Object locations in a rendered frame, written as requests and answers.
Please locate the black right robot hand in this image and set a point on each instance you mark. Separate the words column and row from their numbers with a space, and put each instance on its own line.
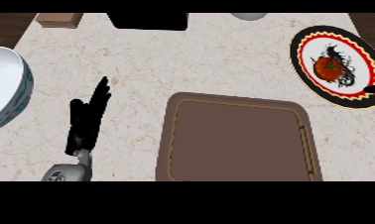
column 369, row 89

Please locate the brown wooden block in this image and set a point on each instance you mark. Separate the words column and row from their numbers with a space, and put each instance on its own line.
column 57, row 20

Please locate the patterned black red white plate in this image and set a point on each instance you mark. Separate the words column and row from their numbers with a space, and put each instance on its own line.
column 358, row 66

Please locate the brown tray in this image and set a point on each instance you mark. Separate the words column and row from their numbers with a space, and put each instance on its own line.
column 239, row 138

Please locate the red tomato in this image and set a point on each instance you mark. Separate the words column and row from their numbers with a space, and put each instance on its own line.
column 327, row 68

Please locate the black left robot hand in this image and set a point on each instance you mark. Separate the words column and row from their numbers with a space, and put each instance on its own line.
column 84, row 125

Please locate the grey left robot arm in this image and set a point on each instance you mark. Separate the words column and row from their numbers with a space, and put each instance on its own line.
column 72, row 171

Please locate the white blue bowl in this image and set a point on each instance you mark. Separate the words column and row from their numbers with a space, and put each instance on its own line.
column 11, row 84

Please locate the grey round object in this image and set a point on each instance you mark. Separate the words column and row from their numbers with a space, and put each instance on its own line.
column 248, row 16

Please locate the black appliance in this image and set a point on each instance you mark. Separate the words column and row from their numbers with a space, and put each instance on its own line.
column 149, row 21

